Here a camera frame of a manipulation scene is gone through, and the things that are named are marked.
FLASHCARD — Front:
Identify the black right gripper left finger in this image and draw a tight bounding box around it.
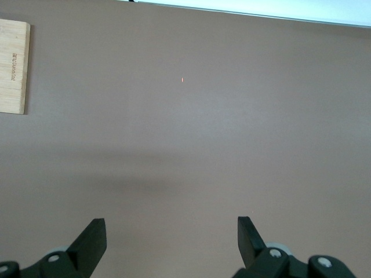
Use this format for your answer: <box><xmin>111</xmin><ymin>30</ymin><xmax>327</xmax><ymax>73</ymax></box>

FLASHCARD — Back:
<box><xmin>0</xmin><ymin>218</ymin><xmax>107</xmax><ymax>278</ymax></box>

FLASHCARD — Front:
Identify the wooden cutting board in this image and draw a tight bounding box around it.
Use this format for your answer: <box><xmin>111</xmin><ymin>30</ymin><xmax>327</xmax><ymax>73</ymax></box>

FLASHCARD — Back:
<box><xmin>0</xmin><ymin>18</ymin><xmax>31</xmax><ymax>115</ymax></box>

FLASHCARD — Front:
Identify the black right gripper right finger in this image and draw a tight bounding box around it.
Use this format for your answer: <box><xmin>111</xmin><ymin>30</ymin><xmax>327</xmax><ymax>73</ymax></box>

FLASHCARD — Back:
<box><xmin>232</xmin><ymin>215</ymin><xmax>358</xmax><ymax>278</ymax></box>

